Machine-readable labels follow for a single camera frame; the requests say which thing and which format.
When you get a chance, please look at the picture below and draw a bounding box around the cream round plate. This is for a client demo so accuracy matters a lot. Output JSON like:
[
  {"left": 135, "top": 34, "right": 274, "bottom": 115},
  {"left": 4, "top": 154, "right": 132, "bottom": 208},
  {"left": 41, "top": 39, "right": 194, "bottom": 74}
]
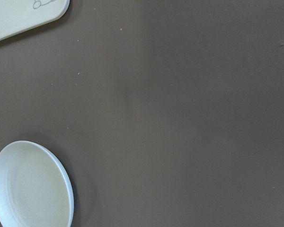
[{"left": 0, "top": 140, "right": 74, "bottom": 227}]

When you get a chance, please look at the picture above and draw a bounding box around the cream rabbit tray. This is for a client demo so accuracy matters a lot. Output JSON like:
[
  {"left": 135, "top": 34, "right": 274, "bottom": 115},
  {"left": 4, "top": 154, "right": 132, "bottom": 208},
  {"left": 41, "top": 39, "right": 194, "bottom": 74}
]
[{"left": 0, "top": 0, "right": 70, "bottom": 41}]

